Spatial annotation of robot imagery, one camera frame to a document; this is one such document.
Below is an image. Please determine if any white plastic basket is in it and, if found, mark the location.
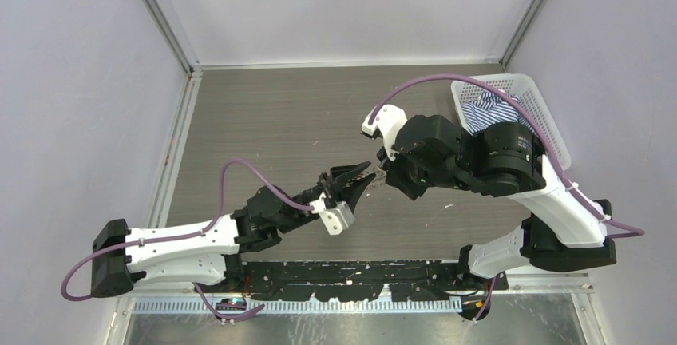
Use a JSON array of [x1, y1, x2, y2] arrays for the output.
[[450, 73, 572, 170]]

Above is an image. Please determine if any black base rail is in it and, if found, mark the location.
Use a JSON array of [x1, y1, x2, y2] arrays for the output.
[[211, 244, 510, 304]]

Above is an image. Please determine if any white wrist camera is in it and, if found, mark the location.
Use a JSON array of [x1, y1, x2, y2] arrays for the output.
[[361, 104, 408, 161], [310, 198, 355, 236]]

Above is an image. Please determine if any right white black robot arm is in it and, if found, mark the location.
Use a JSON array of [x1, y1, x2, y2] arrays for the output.
[[362, 115, 616, 290]]

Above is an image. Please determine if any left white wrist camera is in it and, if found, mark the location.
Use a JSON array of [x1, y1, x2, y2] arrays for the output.
[[310, 198, 355, 236]]

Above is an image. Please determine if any blue striped shirt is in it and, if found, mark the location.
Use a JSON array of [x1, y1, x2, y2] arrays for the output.
[[461, 91, 534, 135]]

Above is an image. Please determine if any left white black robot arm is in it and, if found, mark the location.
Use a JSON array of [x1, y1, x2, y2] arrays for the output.
[[89, 161, 378, 298]]

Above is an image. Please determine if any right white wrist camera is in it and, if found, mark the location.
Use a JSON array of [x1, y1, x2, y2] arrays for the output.
[[361, 104, 408, 161]]

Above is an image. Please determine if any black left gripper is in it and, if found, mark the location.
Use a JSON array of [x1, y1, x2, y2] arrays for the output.
[[276, 160, 374, 233]]

